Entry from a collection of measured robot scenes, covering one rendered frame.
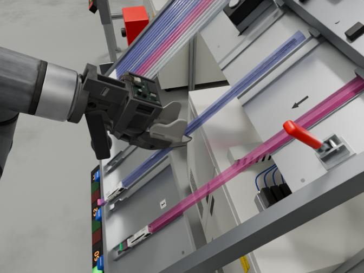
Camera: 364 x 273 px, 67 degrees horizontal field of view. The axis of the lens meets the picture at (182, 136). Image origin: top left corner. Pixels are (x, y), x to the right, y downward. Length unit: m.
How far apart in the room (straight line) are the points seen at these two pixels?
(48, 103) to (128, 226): 0.32
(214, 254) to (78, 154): 1.43
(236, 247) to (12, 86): 0.35
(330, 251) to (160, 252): 0.44
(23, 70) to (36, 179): 1.39
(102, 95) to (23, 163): 1.49
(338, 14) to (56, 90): 0.36
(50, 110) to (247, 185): 0.58
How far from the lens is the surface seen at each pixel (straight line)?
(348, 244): 0.83
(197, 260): 0.45
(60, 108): 0.39
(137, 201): 0.60
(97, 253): 0.70
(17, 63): 0.39
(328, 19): 0.42
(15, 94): 0.39
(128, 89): 0.40
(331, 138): 0.37
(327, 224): 0.83
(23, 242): 1.57
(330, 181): 0.37
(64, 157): 1.79
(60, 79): 0.39
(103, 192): 0.68
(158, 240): 0.53
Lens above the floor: 1.29
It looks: 47 degrees down
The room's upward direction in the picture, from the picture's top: straight up
